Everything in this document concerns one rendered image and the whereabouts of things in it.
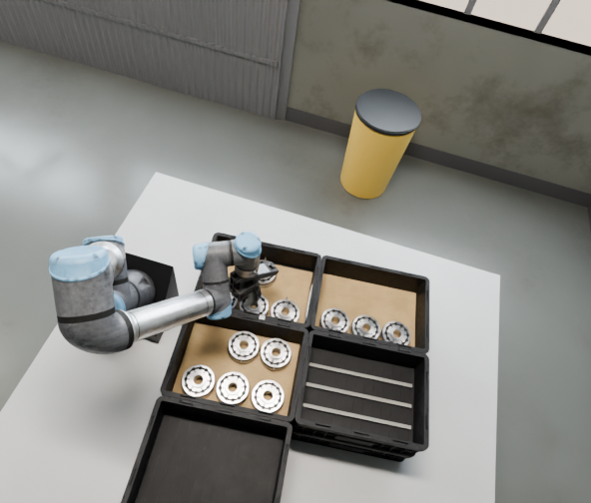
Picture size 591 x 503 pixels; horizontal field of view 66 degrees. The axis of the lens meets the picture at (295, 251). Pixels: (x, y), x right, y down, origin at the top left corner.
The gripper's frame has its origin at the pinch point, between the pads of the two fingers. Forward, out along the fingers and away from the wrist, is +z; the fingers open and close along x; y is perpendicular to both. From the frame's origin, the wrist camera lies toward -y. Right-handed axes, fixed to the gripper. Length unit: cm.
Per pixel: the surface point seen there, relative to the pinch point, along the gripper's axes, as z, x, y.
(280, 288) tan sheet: 5.3, 1.8, -12.3
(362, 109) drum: 26, -73, -132
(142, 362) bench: 18.3, -7.3, 39.8
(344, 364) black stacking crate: 5.4, 37.4, -12.9
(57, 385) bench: 18, -16, 66
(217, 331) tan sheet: 5.3, 2.8, 15.3
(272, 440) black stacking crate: 5.4, 41.9, 21.2
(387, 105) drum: 26, -68, -148
